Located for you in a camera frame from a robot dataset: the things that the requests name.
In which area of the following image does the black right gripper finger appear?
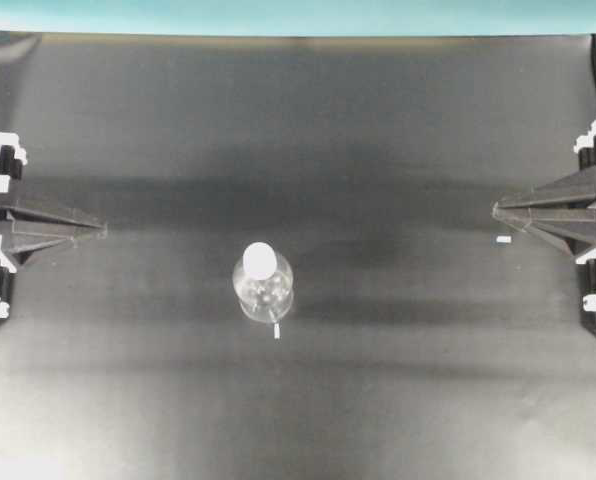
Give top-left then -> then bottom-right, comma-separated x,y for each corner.
493,166 -> 596,212
492,206 -> 596,258

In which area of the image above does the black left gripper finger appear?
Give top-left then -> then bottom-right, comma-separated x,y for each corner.
7,220 -> 107,269
0,192 -> 105,229

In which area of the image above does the white bottle cap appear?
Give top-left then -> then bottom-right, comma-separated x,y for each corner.
242,242 -> 277,281

